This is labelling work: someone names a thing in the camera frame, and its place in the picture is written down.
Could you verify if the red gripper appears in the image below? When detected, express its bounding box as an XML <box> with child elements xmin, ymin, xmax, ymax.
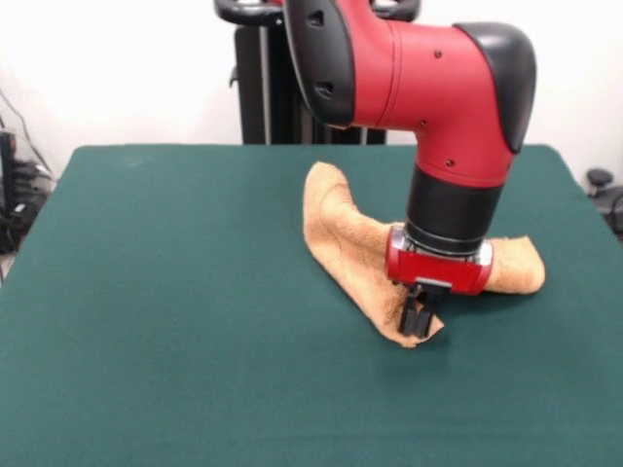
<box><xmin>385</xmin><ymin>227</ymin><xmax>495</xmax><ymax>339</ymax></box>

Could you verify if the tan terry towel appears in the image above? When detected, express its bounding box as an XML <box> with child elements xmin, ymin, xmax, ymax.
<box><xmin>302</xmin><ymin>161</ymin><xmax>546</xmax><ymax>350</ymax></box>

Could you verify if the dark green table cloth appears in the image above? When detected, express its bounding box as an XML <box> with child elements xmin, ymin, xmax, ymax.
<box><xmin>0</xmin><ymin>143</ymin><xmax>623</xmax><ymax>467</ymax></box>

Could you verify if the black electronics box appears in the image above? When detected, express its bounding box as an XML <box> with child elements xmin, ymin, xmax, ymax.
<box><xmin>0</xmin><ymin>128</ymin><xmax>55</xmax><ymax>255</ymax></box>

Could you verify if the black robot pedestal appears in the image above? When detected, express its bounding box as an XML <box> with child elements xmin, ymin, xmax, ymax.
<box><xmin>212</xmin><ymin>0</ymin><xmax>420</xmax><ymax>146</ymax></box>

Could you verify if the grey cable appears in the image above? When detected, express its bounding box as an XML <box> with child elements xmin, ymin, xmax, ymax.
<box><xmin>0</xmin><ymin>87</ymin><xmax>54</xmax><ymax>177</ymax></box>

